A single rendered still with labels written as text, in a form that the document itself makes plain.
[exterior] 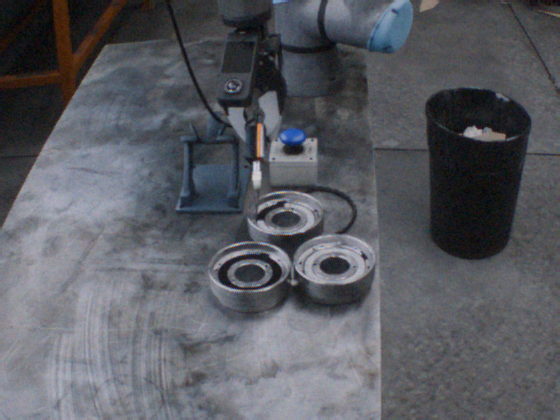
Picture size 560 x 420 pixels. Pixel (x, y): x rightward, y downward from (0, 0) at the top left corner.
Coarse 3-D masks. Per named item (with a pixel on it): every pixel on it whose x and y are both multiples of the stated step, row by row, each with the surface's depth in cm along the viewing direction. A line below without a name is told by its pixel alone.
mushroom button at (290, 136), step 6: (282, 132) 132; (288, 132) 131; (294, 132) 131; (300, 132) 131; (282, 138) 130; (288, 138) 130; (294, 138) 130; (300, 138) 130; (306, 138) 131; (288, 144) 130; (294, 144) 130
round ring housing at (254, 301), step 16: (224, 256) 114; (272, 256) 113; (288, 256) 111; (240, 272) 113; (256, 272) 113; (272, 272) 111; (288, 272) 109; (224, 288) 107; (272, 288) 107; (288, 288) 109; (224, 304) 110; (240, 304) 107; (256, 304) 107; (272, 304) 109
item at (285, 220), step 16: (288, 192) 124; (288, 208) 122; (320, 208) 120; (256, 224) 120; (272, 224) 119; (288, 224) 123; (304, 224) 119; (320, 224) 118; (256, 240) 118; (272, 240) 116; (288, 240) 116; (304, 240) 117
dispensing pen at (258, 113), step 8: (256, 112) 123; (256, 120) 123; (248, 128) 122; (256, 128) 121; (248, 136) 121; (256, 136) 121; (248, 144) 121; (256, 144) 121; (248, 152) 121; (256, 152) 121; (248, 160) 122; (256, 160) 122; (256, 168) 122; (256, 176) 121; (256, 184) 121; (256, 192) 121; (256, 200) 121; (256, 208) 121; (256, 216) 121
